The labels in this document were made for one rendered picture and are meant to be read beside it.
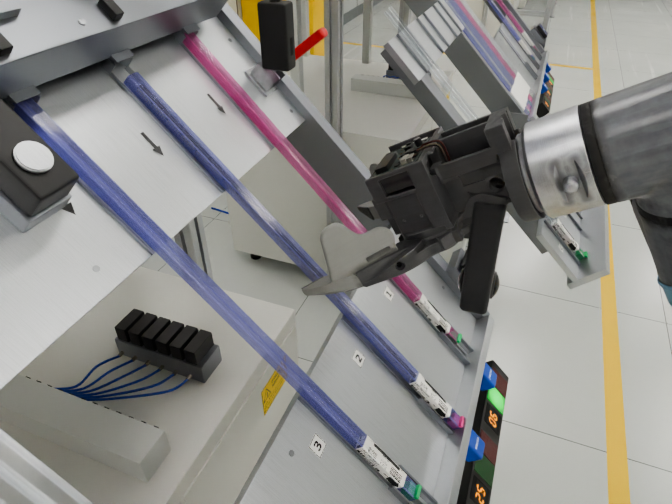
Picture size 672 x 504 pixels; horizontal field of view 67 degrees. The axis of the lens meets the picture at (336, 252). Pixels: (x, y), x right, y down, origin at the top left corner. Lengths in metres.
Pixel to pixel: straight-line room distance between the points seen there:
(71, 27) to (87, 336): 0.59
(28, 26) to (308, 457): 0.40
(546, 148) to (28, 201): 0.35
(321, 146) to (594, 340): 1.40
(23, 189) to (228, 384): 0.50
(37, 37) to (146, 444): 0.48
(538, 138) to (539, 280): 1.70
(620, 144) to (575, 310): 1.64
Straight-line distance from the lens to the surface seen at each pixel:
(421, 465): 0.59
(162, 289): 1.00
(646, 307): 2.13
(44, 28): 0.46
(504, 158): 0.39
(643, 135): 0.38
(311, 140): 0.69
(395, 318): 0.62
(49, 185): 0.39
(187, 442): 0.76
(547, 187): 0.39
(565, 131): 0.39
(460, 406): 0.65
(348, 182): 0.69
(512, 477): 1.49
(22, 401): 0.83
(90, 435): 0.75
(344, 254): 0.42
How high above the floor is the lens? 1.24
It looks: 37 degrees down
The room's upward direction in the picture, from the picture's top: straight up
